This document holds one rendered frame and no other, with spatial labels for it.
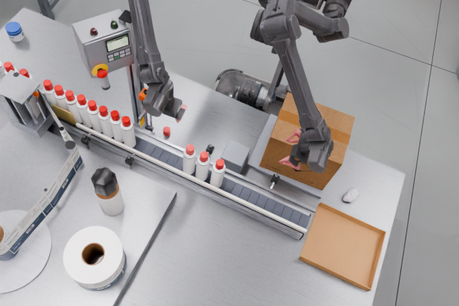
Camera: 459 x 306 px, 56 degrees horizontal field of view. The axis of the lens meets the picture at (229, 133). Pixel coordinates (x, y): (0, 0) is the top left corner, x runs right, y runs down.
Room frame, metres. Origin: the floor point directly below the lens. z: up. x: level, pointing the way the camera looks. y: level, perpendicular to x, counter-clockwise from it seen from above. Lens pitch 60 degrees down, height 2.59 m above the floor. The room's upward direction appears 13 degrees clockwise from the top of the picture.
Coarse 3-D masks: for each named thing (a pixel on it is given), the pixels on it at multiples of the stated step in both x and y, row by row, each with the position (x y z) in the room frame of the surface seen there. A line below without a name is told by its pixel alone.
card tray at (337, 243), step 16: (320, 208) 0.75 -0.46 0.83; (320, 224) 0.68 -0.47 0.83; (336, 224) 0.70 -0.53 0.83; (352, 224) 0.72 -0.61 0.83; (368, 224) 0.72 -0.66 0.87; (320, 240) 0.61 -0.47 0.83; (336, 240) 0.63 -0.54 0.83; (352, 240) 0.64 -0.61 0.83; (368, 240) 0.66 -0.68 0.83; (384, 240) 0.66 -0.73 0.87; (304, 256) 0.53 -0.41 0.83; (320, 256) 0.55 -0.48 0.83; (336, 256) 0.56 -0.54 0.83; (352, 256) 0.58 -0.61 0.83; (368, 256) 0.59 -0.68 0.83; (336, 272) 0.50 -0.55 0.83; (352, 272) 0.51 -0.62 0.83; (368, 272) 0.53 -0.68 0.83; (368, 288) 0.45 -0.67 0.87
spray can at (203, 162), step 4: (204, 152) 0.77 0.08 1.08; (200, 156) 0.75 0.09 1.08; (204, 156) 0.75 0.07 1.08; (208, 156) 0.78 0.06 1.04; (200, 160) 0.75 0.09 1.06; (204, 160) 0.74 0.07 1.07; (208, 160) 0.76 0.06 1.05; (200, 164) 0.74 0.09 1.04; (204, 164) 0.74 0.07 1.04; (208, 164) 0.75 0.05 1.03; (196, 168) 0.75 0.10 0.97; (200, 168) 0.73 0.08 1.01; (204, 168) 0.74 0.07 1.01; (208, 168) 0.76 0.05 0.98; (196, 172) 0.75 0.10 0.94; (200, 172) 0.73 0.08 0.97; (204, 172) 0.74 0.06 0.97; (196, 176) 0.74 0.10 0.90; (200, 176) 0.73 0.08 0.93; (204, 176) 0.74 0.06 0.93; (204, 180) 0.74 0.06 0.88
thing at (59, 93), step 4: (56, 88) 0.90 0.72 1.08; (60, 88) 0.91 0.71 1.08; (56, 92) 0.89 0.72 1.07; (60, 92) 0.90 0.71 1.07; (64, 92) 0.92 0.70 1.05; (56, 96) 0.89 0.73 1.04; (60, 96) 0.89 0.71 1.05; (64, 96) 0.90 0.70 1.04; (56, 100) 0.89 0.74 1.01; (60, 100) 0.88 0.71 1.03; (64, 100) 0.89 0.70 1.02; (60, 104) 0.88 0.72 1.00; (64, 104) 0.89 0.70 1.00; (64, 108) 0.89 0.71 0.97
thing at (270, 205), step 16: (80, 128) 0.85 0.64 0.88; (112, 144) 0.81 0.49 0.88; (144, 144) 0.85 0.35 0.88; (160, 160) 0.79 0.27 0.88; (176, 160) 0.81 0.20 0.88; (208, 176) 0.77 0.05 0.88; (240, 192) 0.73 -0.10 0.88; (256, 192) 0.74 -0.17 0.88; (272, 208) 0.69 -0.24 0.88; (288, 208) 0.70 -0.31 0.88; (304, 224) 0.65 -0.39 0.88
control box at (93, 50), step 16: (96, 16) 0.98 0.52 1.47; (112, 16) 0.99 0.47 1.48; (80, 32) 0.90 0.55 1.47; (112, 32) 0.93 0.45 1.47; (128, 32) 0.95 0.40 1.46; (80, 48) 0.90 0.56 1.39; (96, 48) 0.88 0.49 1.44; (96, 64) 0.87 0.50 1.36; (112, 64) 0.90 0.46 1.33; (128, 64) 0.94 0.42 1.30
